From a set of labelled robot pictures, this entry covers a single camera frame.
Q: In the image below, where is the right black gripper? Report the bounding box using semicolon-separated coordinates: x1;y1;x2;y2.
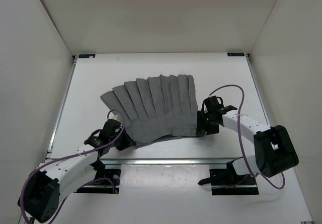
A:
196;111;218;135

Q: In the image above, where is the grey pleated skirt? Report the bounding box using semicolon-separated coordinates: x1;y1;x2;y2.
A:
100;74;198;148

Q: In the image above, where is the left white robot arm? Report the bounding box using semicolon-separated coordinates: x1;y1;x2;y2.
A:
18;119;135;223

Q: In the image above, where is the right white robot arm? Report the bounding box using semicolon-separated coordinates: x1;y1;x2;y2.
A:
196;96;299;185

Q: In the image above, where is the right blue corner label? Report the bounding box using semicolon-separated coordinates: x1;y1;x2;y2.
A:
227;52;245;57

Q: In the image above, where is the blue corner label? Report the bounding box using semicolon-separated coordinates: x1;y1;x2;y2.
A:
227;52;245;57
78;54;96;58

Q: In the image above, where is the left blue corner label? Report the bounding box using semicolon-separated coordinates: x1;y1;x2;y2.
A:
78;54;96;58

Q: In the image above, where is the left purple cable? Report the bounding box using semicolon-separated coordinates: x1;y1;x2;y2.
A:
20;109;125;223

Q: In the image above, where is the purple cable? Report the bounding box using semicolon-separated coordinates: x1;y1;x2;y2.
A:
207;84;286;191
20;109;125;223

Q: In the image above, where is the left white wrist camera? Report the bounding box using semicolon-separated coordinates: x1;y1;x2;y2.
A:
110;115;122;122

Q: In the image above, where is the silver aluminium front rail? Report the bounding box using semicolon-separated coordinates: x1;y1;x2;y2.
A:
101;158;234;165

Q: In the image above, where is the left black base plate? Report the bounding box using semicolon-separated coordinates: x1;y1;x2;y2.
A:
76;165;121;194

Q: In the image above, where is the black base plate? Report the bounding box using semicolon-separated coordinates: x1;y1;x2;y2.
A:
76;165;121;194
198;168;259;196

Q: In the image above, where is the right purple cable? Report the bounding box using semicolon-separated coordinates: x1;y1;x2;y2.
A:
207;84;286;191

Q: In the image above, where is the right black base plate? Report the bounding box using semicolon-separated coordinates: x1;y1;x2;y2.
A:
198;168;259;196

